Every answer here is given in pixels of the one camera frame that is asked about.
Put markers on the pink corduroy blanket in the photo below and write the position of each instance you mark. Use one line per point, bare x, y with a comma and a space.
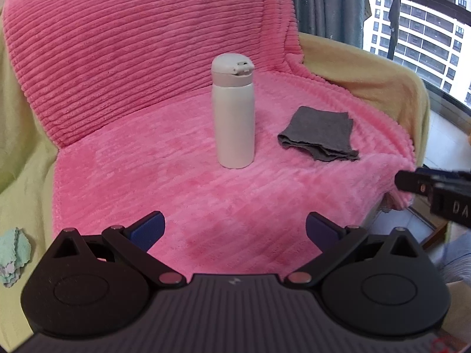
123, 89

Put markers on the small mint green cloth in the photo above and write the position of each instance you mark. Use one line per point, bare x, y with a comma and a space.
15, 254

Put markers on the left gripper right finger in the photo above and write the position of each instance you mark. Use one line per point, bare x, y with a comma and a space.
336, 244

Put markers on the grey curtain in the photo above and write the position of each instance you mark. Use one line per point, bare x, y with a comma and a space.
337, 20

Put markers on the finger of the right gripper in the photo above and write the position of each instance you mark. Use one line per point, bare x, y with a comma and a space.
416, 182

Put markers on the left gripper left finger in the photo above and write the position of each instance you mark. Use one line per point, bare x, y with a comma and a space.
131, 245

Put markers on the grey cleaning cloth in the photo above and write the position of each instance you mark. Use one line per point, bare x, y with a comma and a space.
325, 135

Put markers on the white insulated bottle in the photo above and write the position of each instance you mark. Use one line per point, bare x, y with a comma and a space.
233, 106

